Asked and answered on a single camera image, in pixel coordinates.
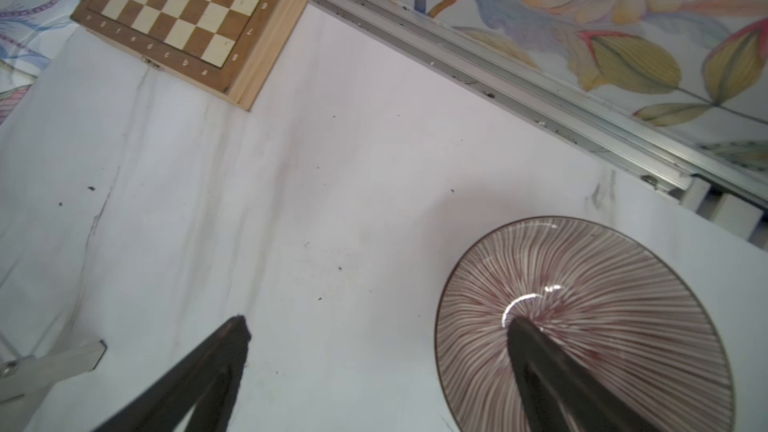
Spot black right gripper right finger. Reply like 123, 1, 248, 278
507, 317, 657, 431

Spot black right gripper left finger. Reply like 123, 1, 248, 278
97, 315, 251, 431

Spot pink ribbed glass bowl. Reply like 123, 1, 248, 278
434, 216, 735, 431

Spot stainless steel dish rack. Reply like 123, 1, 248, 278
1, 341, 107, 431

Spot wooden chessboard box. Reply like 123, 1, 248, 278
72, 0, 308, 110

